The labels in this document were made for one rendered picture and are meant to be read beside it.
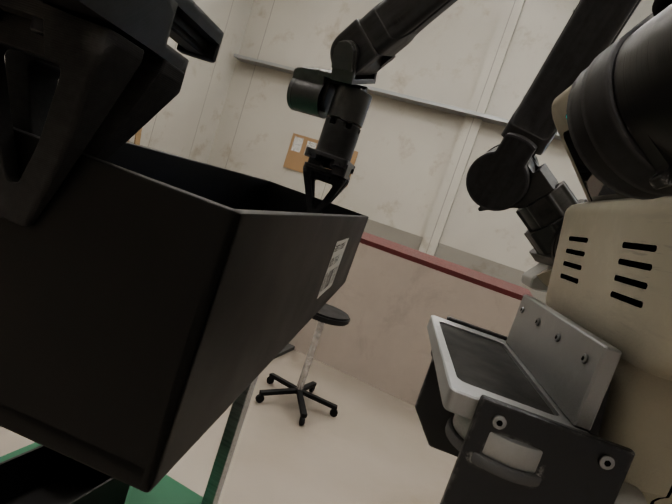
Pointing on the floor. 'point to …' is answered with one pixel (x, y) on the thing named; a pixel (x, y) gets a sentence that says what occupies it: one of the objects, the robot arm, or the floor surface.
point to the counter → (404, 314)
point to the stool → (308, 365)
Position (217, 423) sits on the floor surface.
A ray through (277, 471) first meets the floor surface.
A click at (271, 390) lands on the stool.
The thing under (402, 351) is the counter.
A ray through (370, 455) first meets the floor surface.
